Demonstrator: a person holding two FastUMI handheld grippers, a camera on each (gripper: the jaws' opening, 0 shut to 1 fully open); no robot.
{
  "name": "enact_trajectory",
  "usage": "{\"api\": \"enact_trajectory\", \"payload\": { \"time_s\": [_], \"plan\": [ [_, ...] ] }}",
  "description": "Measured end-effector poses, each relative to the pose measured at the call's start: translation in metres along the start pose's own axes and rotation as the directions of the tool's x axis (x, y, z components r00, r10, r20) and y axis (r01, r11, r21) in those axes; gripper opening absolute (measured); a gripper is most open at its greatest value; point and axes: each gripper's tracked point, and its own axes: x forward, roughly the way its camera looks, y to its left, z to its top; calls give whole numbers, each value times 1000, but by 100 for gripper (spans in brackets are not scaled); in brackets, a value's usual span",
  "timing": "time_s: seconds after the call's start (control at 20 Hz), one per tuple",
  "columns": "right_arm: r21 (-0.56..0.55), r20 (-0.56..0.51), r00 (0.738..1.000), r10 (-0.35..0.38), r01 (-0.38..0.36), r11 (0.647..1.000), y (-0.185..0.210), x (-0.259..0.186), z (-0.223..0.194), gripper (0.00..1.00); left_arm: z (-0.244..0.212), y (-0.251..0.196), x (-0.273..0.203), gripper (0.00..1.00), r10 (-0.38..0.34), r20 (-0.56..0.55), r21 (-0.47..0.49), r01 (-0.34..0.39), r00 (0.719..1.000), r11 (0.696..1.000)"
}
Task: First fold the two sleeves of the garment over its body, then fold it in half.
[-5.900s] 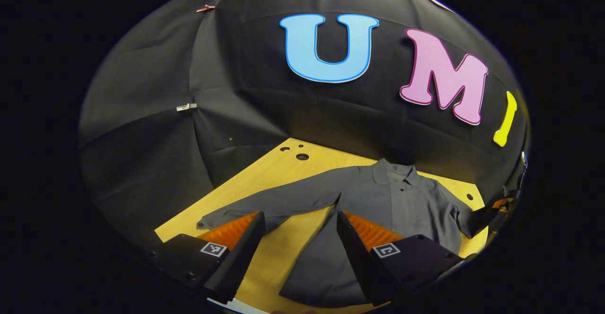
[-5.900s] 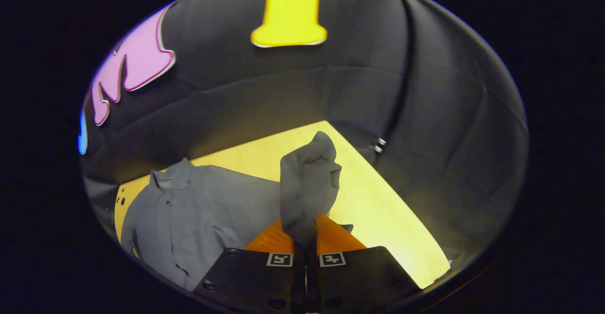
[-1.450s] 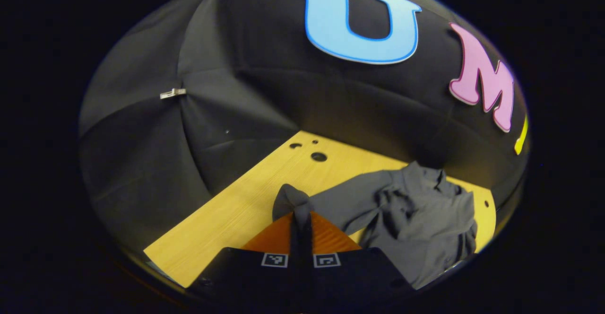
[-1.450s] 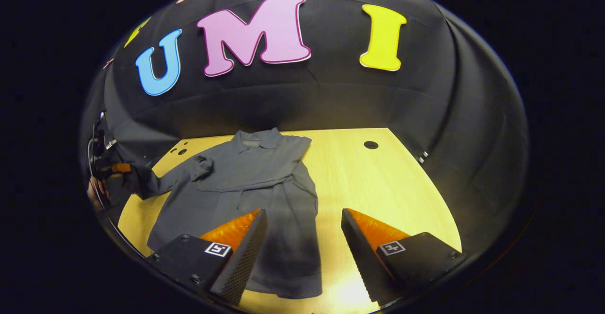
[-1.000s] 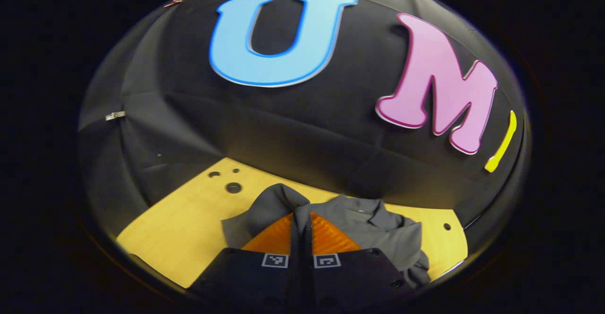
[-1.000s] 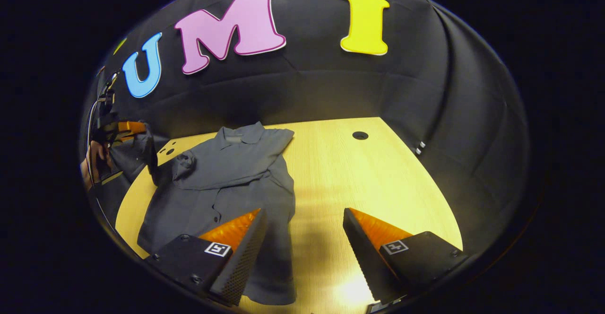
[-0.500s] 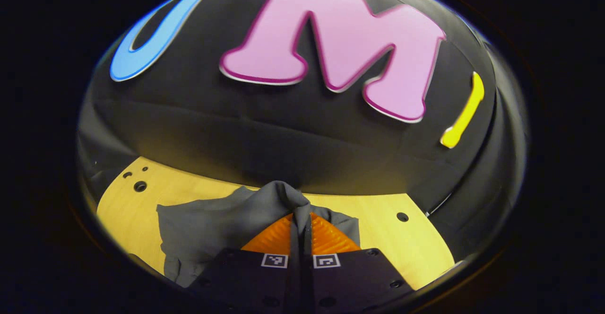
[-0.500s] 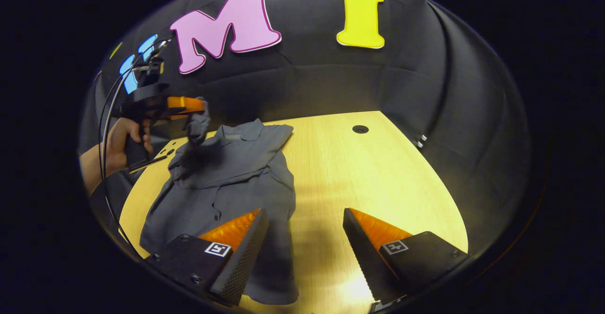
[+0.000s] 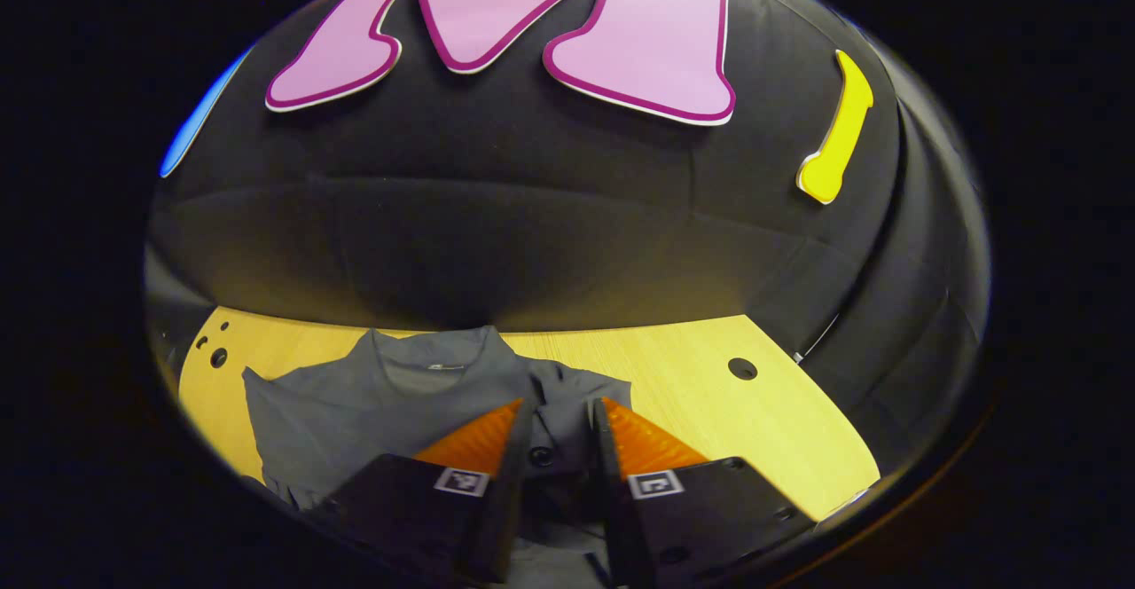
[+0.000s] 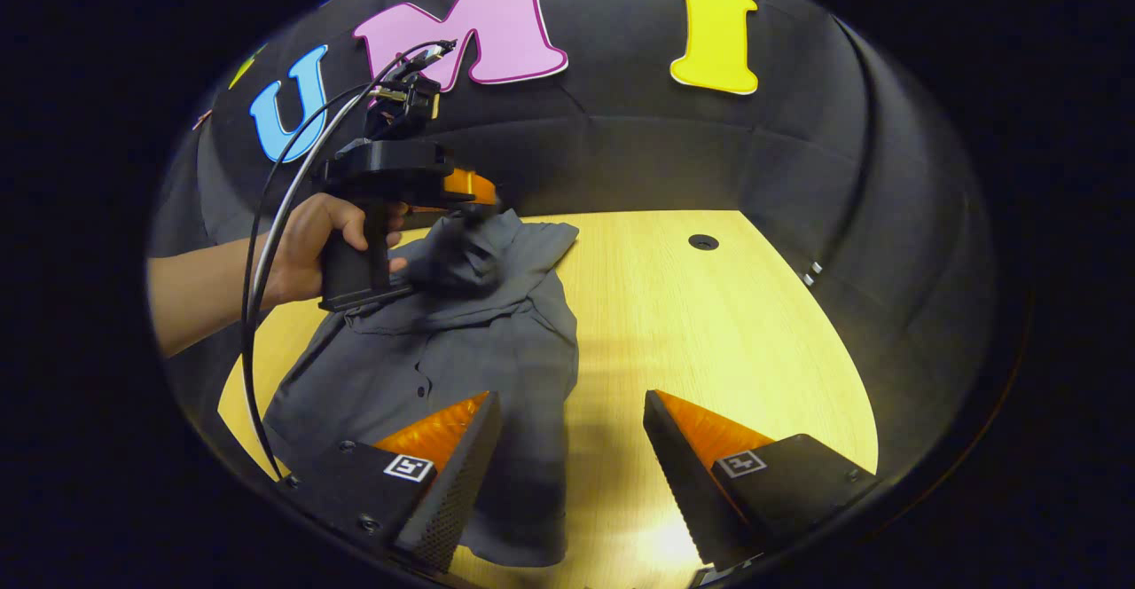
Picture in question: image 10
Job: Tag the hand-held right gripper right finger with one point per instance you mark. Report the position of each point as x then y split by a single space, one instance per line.
683 482

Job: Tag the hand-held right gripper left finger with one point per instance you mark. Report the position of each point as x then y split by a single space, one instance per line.
461 482

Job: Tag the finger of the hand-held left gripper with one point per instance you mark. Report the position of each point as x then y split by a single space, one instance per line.
465 188

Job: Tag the grey button-up shirt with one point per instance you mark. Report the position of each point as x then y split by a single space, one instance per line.
443 358

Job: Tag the black backdrop cloth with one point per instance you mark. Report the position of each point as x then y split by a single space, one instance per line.
621 128

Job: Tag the red clip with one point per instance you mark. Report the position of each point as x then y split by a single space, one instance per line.
202 119

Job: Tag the silver binder clip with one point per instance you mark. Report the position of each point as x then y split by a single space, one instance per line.
811 271

